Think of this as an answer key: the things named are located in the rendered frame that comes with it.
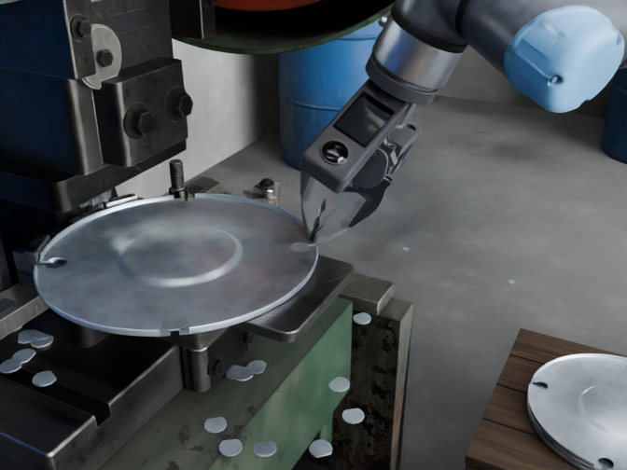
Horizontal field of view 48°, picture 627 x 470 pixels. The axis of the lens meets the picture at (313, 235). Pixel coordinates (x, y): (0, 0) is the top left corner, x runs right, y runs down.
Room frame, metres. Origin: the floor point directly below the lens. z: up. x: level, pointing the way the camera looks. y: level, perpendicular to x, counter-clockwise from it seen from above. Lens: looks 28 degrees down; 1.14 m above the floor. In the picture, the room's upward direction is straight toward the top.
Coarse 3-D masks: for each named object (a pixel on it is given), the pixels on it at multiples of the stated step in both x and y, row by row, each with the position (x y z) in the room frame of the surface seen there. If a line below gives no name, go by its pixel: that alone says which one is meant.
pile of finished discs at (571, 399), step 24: (552, 360) 0.99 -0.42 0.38; (576, 360) 0.99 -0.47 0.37; (600, 360) 0.99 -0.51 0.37; (624, 360) 0.99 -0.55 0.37; (552, 384) 0.93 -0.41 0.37; (576, 384) 0.93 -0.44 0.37; (600, 384) 0.93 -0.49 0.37; (624, 384) 0.93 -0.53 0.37; (528, 408) 0.87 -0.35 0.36; (552, 408) 0.87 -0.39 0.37; (576, 408) 0.87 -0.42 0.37; (600, 408) 0.86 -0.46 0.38; (624, 408) 0.86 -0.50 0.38; (552, 432) 0.81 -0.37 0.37; (576, 432) 0.81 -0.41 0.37; (600, 432) 0.81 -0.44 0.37; (624, 432) 0.81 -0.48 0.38; (576, 456) 0.76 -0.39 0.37; (600, 456) 0.76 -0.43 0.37; (624, 456) 0.76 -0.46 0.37
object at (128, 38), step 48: (96, 0) 0.63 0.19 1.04; (144, 0) 0.69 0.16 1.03; (96, 48) 0.61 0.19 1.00; (144, 48) 0.68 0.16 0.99; (0, 96) 0.64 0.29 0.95; (48, 96) 0.61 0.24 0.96; (96, 96) 0.61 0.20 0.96; (144, 96) 0.63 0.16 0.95; (0, 144) 0.64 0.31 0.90; (48, 144) 0.61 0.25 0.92; (96, 144) 0.61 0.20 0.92; (144, 144) 0.63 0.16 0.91
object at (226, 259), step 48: (96, 240) 0.67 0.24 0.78; (144, 240) 0.66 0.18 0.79; (192, 240) 0.66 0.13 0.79; (240, 240) 0.67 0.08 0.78; (288, 240) 0.67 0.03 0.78; (48, 288) 0.57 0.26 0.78; (96, 288) 0.57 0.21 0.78; (144, 288) 0.57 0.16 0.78; (192, 288) 0.57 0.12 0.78; (240, 288) 0.57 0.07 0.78; (288, 288) 0.57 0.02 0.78; (144, 336) 0.50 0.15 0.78
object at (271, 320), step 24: (336, 264) 0.62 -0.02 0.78; (312, 288) 0.58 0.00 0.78; (336, 288) 0.58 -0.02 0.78; (288, 312) 0.53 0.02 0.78; (312, 312) 0.53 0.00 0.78; (168, 336) 0.59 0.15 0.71; (192, 336) 0.58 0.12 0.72; (216, 336) 0.60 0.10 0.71; (240, 336) 0.63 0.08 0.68; (264, 336) 0.51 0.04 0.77; (288, 336) 0.50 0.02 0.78; (192, 360) 0.58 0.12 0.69; (216, 360) 0.59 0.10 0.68; (192, 384) 0.58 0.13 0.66
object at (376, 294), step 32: (352, 288) 0.80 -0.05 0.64; (384, 288) 0.80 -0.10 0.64; (352, 320) 0.78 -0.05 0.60; (384, 320) 0.76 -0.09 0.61; (352, 352) 0.78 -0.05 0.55; (384, 352) 0.76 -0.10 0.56; (352, 384) 0.78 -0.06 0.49; (384, 384) 0.76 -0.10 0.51; (384, 416) 0.76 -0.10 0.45; (352, 448) 0.78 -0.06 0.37; (384, 448) 0.76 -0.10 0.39
